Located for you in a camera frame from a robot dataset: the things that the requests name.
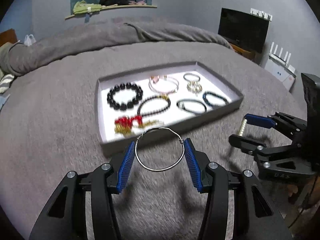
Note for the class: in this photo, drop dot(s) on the black monitor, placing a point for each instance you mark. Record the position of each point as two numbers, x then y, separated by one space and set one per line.
242 29

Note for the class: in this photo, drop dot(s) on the black clothing on shelf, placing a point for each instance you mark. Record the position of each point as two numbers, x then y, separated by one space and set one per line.
112 2

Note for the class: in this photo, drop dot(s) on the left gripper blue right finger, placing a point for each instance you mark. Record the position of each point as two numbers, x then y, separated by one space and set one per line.
255 216

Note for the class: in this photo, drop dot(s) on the grey jewelry tray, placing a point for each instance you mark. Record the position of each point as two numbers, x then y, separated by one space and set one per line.
180 96

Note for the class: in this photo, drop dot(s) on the olive green pillow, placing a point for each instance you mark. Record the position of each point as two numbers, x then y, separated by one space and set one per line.
4 58

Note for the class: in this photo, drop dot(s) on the silver wire bangle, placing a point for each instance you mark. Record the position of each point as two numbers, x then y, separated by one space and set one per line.
159 149

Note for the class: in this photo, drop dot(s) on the grey duvet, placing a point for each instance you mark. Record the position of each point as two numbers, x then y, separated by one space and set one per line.
95 36

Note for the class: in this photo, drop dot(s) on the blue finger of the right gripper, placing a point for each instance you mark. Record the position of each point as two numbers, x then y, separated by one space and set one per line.
245 144
260 121

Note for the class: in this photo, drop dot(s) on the green cloth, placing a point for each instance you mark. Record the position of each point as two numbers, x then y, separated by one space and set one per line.
81 7

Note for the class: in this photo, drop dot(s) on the light blue cloth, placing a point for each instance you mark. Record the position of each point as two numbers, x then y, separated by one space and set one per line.
3 100

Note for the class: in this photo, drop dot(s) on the white router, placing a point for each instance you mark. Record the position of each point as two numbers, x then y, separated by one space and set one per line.
279 57

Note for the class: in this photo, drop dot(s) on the wooden headboard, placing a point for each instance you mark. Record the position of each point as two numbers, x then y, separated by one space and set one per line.
8 36

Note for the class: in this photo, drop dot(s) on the white plastic bag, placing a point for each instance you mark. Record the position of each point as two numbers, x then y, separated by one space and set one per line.
29 40

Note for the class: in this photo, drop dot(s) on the wooden desk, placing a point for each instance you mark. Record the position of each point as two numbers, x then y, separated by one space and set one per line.
250 55

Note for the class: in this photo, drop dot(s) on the white wall hook rack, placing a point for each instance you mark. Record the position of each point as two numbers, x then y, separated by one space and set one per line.
261 14

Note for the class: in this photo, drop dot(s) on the white box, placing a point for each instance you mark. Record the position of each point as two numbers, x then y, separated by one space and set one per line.
285 76

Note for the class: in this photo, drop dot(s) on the striped pillow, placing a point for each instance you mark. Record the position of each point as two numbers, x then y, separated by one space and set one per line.
5 82

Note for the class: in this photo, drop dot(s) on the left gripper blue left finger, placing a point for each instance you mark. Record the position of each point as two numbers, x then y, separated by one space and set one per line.
64 216

